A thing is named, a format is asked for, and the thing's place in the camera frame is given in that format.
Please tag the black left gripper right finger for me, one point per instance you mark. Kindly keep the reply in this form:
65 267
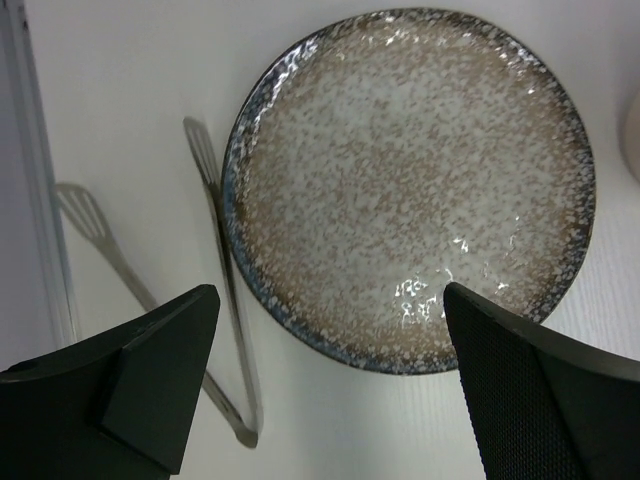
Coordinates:
542 405

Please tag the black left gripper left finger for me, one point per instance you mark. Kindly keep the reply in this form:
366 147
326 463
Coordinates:
118 405

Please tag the steel tongs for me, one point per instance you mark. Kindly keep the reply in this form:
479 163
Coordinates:
85 214

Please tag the speckled ceramic plate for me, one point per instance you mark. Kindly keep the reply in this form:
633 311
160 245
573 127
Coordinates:
386 155

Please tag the aluminium frame rail left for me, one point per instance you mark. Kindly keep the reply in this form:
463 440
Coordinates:
36 158

